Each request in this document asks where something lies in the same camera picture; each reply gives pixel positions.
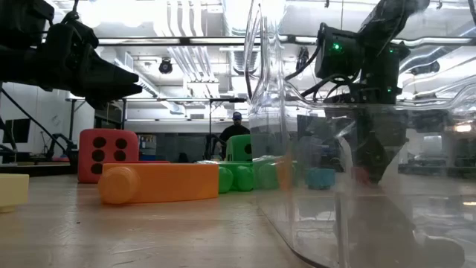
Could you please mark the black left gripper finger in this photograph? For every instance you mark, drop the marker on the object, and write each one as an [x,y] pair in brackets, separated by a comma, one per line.
[104,74]
[111,95]

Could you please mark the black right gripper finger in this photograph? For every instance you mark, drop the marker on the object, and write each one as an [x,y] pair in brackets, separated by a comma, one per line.
[370,152]
[388,149]

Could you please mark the small teal toy brick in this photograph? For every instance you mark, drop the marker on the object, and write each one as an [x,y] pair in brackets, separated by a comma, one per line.
[320,178]

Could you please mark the red foam die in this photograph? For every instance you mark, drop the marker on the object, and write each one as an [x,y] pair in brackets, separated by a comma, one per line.
[111,156]

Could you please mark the long orange toy brick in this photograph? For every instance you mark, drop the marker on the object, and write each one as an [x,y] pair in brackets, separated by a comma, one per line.
[175,182]

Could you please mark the long green toy brick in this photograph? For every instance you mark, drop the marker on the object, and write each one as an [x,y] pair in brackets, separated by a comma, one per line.
[243,178]

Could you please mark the green foam die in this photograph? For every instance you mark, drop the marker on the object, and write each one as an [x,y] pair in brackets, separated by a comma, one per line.
[238,149]

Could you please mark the small yellow toy brick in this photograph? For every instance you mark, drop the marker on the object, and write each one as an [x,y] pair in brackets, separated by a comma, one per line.
[13,190]

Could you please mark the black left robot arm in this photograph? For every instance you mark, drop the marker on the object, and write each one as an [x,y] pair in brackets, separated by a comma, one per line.
[22,67]

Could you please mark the black background robot arm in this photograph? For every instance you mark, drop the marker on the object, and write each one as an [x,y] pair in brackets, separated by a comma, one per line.
[70,147]

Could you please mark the black ceiling spotlight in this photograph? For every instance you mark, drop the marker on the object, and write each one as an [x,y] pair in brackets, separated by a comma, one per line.
[165,66]
[302,57]

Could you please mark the long ceiling light bar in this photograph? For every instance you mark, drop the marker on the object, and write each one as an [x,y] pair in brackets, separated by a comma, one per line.
[167,41]

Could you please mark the black background monitor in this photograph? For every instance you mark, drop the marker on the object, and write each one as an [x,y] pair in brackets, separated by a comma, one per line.
[16,130]

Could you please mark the clear plastic bin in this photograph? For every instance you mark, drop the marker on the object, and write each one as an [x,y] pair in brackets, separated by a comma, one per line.
[305,223]

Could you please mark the person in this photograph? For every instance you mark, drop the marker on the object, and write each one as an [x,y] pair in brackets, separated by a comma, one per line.
[234,132]

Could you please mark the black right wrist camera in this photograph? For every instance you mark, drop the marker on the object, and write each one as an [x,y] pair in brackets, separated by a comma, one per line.
[336,59]

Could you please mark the black background stand frame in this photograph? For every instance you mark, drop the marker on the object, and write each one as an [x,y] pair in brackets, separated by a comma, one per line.
[167,99]

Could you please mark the black metal table frame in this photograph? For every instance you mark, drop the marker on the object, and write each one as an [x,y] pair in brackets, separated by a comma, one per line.
[37,170]

